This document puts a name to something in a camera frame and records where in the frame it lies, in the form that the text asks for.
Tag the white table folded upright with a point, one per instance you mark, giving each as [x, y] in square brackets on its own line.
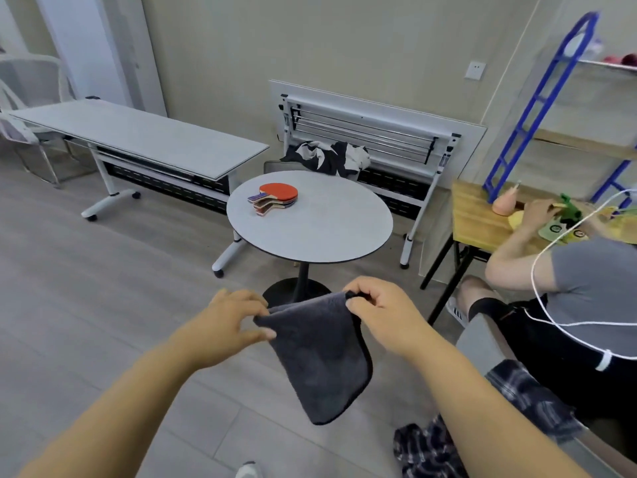
[348, 103]

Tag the person's right forearm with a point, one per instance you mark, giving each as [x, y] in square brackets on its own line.
[487, 423]

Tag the round white table black base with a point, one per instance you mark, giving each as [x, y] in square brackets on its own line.
[338, 219]

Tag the white wall socket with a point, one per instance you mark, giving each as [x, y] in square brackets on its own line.
[475, 70]

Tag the person's right hand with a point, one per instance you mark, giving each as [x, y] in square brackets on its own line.
[393, 323]

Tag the yellow toy with black dots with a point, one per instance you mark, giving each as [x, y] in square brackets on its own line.
[552, 232]

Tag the dark grey cleaning cloth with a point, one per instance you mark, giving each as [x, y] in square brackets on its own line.
[318, 363]

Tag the wooden table black legs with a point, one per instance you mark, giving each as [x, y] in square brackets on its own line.
[473, 219]

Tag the dark red round object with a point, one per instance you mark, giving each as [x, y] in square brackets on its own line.
[629, 59]

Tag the black and white garment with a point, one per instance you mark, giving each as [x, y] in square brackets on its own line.
[328, 161]

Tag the pink bottle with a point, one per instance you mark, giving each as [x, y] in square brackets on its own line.
[503, 204]

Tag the person's left hand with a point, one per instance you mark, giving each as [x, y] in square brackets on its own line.
[219, 333]

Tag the black table tennis paddle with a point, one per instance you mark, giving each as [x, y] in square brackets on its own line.
[266, 212]

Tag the yellow bottle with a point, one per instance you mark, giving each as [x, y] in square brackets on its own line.
[516, 220]

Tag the person's patterned shorts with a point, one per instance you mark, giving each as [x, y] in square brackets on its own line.
[527, 393]

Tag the green toy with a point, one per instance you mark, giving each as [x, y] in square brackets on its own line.
[572, 211]

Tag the white standing air conditioner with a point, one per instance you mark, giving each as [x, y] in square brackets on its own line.
[84, 44]

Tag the blue metal shelf rack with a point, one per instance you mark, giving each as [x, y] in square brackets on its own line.
[493, 189]

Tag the grey white sneaker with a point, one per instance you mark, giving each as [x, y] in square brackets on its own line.
[249, 470]

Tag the white folding table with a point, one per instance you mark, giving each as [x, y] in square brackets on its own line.
[149, 134]

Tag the person's left forearm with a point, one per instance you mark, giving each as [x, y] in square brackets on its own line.
[109, 418]

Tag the grey upholstered chair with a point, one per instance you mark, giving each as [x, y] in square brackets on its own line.
[482, 343]

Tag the white mesh side chair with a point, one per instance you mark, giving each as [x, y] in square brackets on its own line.
[35, 77]

